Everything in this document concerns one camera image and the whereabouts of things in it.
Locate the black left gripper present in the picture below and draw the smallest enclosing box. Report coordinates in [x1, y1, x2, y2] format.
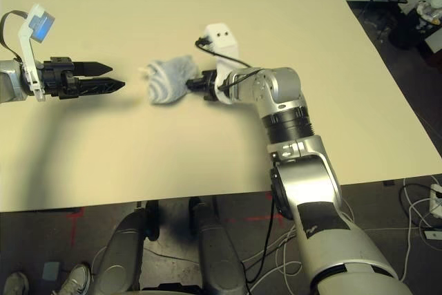
[41, 56, 126, 99]

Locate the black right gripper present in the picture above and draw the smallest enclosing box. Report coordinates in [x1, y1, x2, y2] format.
[186, 69, 219, 102]

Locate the blue rag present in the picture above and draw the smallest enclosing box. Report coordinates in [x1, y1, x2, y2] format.
[139, 54, 201, 106]

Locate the grey right robot leg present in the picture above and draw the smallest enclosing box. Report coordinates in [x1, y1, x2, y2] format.
[189, 197, 249, 295]

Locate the grey robot leg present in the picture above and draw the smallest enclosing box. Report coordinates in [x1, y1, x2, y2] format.
[91, 204, 160, 295]
[189, 197, 249, 295]

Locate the grey left robot leg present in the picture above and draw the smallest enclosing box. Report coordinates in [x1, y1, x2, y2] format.
[91, 204, 160, 295]

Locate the small grey floor box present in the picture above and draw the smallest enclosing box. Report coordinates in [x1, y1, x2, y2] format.
[42, 261, 61, 280]

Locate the grey sneaker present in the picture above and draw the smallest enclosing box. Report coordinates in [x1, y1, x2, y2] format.
[58, 263, 93, 295]
[0, 272, 30, 295]

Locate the black bin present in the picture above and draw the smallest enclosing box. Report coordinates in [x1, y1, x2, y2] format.
[390, 8, 438, 50]

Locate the white crumpled trash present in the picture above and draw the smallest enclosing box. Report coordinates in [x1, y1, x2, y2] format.
[414, 0, 442, 28]

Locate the white power adapter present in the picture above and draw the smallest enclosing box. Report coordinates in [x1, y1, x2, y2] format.
[421, 227, 442, 240]

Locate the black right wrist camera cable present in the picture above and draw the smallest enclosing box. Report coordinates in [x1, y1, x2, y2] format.
[195, 37, 264, 93]

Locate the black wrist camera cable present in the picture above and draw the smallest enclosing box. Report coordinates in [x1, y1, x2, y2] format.
[195, 37, 264, 93]
[0, 10, 28, 63]

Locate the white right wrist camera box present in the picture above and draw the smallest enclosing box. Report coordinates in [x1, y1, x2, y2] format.
[203, 23, 242, 105]

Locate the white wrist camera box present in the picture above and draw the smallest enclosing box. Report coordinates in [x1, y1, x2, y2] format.
[203, 23, 242, 105]
[17, 3, 57, 102]

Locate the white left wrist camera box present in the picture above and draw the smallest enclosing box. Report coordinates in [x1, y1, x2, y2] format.
[17, 3, 57, 102]

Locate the black left wrist camera cable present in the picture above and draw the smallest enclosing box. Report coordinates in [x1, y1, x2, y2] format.
[0, 10, 28, 63]

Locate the black floor cable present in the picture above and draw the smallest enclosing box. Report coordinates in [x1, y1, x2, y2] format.
[240, 200, 277, 291]

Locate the white floor cable tangle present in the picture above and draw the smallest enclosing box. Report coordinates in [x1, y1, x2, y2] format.
[241, 175, 442, 284]

